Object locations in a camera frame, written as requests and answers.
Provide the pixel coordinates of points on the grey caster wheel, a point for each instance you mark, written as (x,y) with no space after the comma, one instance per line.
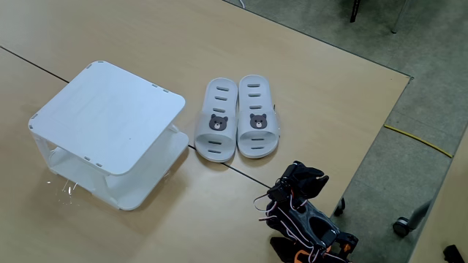
(401,226)

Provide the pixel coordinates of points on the black chair leg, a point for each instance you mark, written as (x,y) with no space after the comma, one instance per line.
(355,11)

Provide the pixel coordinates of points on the grey table leg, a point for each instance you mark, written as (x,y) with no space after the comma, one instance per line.
(420,213)

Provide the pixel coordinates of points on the white bear slipper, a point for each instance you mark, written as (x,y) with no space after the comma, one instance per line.
(257,139)
(215,135)

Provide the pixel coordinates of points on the black caster wheel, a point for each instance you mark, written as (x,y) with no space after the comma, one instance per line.
(340,207)

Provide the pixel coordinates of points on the silver metal leg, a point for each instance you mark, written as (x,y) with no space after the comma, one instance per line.
(399,16)

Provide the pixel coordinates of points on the white two-tier plastic box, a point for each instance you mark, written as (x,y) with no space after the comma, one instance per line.
(109,117)

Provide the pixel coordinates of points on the black object on side table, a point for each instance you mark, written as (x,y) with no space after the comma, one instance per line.
(453,254)

